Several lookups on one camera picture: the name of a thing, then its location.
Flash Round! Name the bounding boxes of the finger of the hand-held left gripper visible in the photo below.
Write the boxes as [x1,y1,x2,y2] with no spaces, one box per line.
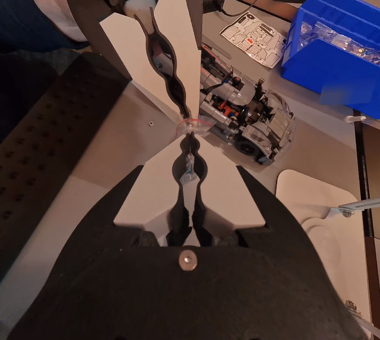
[149,0,203,121]
[99,12,190,124]

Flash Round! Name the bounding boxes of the partly built lego car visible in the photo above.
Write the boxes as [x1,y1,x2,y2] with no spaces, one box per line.
[199,41,297,165]

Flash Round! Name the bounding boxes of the blue plastic bin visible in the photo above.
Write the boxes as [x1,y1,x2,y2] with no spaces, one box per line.
[280,0,380,118]

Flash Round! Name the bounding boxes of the white book stand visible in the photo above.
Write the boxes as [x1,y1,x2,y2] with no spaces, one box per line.
[276,169,380,340]

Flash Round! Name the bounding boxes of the black charger cable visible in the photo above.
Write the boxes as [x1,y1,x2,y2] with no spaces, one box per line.
[220,0,269,17]

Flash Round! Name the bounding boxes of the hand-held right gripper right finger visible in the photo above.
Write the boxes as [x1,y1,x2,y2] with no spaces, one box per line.
[192,134,266,247]

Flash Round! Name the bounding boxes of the person's left forearm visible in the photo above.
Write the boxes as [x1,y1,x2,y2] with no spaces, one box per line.
[0,0,89,53]

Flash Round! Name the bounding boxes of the clear plastic bags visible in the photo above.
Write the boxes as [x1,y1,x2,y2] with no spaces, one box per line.
[300,20,380,65]

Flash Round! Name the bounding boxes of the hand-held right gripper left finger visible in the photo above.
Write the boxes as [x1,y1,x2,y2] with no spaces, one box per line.
[113,134,191,247]

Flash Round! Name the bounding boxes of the black perforated office chair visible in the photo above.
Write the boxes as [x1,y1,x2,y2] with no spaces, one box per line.
[0,51,131,281]

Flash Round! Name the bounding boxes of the white sticker sheet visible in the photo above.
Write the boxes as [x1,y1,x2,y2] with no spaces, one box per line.
[220,11,288,68]

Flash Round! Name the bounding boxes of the clear bag of lego parts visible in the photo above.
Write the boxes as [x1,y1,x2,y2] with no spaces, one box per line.
[176,115,215,182]

